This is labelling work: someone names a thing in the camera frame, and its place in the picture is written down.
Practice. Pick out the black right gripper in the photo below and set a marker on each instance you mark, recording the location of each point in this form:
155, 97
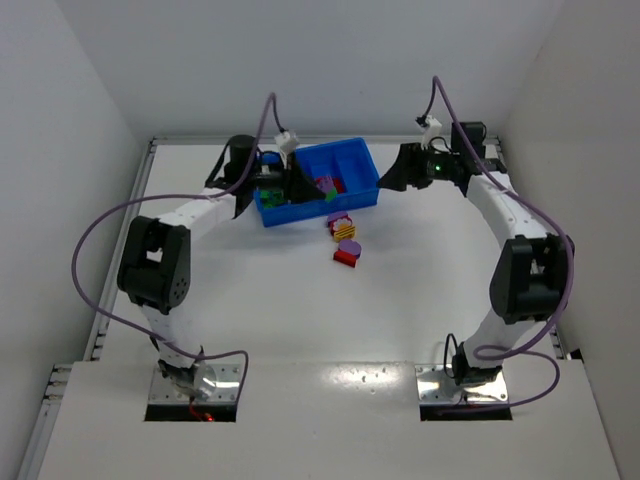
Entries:
413, 166

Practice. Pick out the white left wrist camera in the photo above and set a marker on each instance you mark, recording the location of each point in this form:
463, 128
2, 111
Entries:
286, 142

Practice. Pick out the blue divided plastic bin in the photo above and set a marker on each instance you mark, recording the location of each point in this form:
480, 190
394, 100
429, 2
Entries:
336, 176

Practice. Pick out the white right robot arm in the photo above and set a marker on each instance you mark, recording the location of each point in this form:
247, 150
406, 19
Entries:
533, 274

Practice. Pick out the metal base plate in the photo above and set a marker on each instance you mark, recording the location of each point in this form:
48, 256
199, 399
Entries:
215, 384
436, 388

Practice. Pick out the red rectangular lego brick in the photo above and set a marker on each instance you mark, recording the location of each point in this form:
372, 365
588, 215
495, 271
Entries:
338, 185

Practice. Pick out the yellow striped lego block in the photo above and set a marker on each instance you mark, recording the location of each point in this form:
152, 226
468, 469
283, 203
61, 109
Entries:
343, 233

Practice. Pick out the purple lego brick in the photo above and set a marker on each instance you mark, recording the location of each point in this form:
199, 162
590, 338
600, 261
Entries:
325, 183

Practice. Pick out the purple rounded lego block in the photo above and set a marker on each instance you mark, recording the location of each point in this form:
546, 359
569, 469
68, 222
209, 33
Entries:
351, 247

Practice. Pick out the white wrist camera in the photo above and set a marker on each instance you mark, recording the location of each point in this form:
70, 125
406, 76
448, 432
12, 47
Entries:
286, 142
430, 127

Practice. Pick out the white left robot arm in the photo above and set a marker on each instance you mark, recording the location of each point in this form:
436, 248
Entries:
155, 268

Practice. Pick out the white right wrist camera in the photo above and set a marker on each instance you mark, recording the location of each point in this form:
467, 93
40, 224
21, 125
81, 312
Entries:
430, 127

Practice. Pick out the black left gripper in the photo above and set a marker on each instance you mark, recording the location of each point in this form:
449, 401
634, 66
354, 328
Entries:
291, 182

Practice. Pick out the green lego plate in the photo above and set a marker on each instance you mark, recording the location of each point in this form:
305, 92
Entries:
330, 195

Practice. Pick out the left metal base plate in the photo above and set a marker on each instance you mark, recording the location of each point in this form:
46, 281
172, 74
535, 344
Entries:
215, 384

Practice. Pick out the purple cloud lego block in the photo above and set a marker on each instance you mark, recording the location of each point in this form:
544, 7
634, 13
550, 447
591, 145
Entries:
338, 220

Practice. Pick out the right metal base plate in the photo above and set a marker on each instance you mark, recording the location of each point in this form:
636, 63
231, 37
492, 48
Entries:
436, 388

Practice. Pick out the green rectangular lego brick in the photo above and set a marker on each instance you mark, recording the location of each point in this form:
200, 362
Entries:
272, 198

